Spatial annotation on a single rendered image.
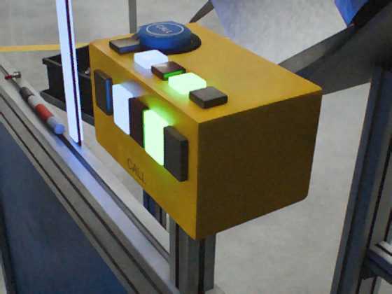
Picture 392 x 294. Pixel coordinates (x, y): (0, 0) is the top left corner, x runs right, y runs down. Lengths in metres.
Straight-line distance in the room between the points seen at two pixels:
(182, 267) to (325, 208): 1.69
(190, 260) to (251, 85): 0.17
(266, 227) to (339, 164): 0.55
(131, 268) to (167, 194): 0.22
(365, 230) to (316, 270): 0.87
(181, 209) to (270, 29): 0.44
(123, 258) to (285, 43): 0.35
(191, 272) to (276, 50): 0.37
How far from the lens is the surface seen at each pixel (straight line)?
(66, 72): 0.71
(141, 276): 0.58
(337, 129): 2.71
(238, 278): 1.82
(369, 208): 0.99
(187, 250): 0.48
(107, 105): 0.43
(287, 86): 0.38
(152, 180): 0.41
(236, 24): 0.79
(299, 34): 0.77
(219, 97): 0.35
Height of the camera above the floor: 1.22
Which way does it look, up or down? 32 degrees down
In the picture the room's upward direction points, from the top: 2 degrees clockwise
